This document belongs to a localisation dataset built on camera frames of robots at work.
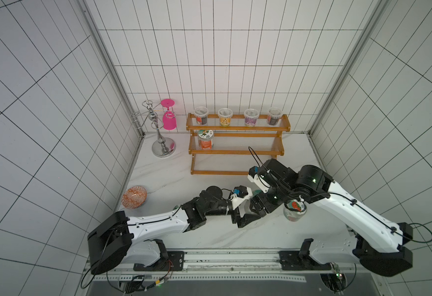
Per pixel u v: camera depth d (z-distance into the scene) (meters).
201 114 0.81
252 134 0.97
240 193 0.58
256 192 0.59
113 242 0.41
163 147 1.10
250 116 0.79
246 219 0.59
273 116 0.80
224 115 0.80
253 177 0.59
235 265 0.73
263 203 0.54
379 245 0.39
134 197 0.90
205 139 0.86
